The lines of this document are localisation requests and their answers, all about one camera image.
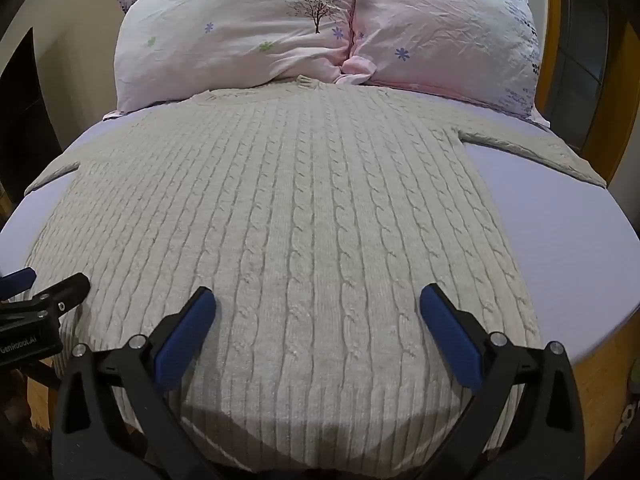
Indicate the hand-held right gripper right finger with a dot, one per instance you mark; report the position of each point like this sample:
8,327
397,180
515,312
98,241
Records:
452,337

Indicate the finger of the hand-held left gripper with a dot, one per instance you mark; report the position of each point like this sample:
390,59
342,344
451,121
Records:
19,280
65,296

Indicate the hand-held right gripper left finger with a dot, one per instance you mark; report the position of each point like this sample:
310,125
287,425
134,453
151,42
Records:
186,337

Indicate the pink floral pillow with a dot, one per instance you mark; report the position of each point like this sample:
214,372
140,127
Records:
230,30
445,30

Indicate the wooden headboard frame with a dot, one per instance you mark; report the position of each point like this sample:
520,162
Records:
595,60

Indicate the bed with lavender sheet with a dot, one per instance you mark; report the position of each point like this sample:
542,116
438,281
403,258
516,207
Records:
565,240

